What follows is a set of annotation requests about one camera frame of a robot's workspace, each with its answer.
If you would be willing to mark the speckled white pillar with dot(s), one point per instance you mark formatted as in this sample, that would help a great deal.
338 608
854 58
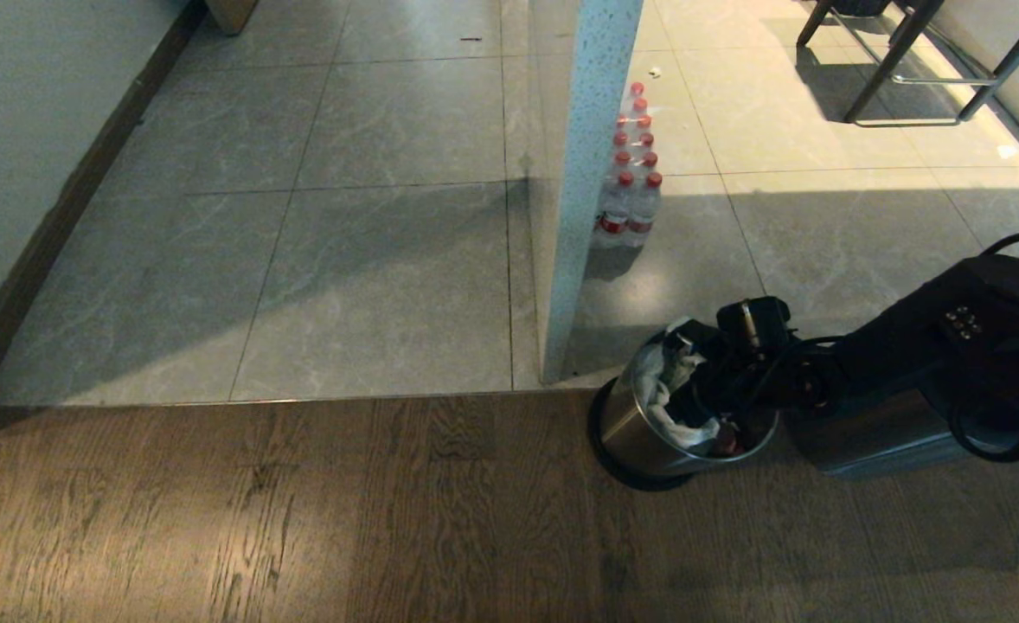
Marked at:
583 173

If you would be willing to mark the wrapped water bottle pack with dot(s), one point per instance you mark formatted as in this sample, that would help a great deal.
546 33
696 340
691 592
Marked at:
631 203

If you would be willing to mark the round steel bin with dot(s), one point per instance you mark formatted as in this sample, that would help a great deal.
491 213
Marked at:
635 437

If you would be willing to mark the red trash item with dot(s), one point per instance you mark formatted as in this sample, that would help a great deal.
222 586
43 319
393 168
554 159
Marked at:
727 442

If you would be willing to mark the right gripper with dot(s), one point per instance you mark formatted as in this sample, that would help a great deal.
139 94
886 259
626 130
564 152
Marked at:
739 381

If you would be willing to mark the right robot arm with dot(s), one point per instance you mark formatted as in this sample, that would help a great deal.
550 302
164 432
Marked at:
916 346

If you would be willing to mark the white trash bag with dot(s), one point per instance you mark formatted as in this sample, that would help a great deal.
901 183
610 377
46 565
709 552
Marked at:
658 381

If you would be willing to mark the beige furniture corner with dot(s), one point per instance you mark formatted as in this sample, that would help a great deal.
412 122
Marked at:
231 13

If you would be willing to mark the metal chair frame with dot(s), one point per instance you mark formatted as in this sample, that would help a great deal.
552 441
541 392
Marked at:
899 52

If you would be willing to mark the steel cylinder with black rim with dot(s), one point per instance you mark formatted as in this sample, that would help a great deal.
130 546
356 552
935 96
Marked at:
873 437

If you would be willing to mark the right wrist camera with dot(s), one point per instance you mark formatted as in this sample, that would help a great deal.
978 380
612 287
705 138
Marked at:
752 320

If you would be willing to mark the dark wooden baseboard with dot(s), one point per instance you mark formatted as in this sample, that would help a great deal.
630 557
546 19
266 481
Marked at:
60 216

